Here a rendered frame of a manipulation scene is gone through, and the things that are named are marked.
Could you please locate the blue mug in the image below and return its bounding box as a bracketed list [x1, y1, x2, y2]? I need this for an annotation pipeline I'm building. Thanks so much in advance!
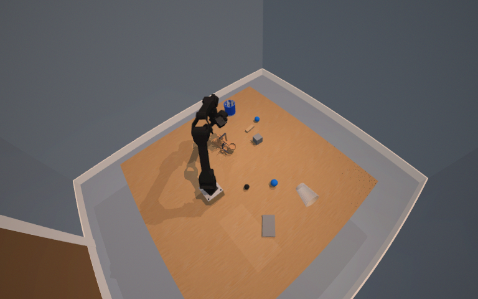
[223, 100, 235, 116]

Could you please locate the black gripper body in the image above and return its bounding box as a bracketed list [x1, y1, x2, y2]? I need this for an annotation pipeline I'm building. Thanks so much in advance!
[208, 110, 228, 131]

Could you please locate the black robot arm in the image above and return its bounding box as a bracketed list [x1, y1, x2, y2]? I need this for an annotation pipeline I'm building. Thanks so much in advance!
[191, 94, 227, 195]

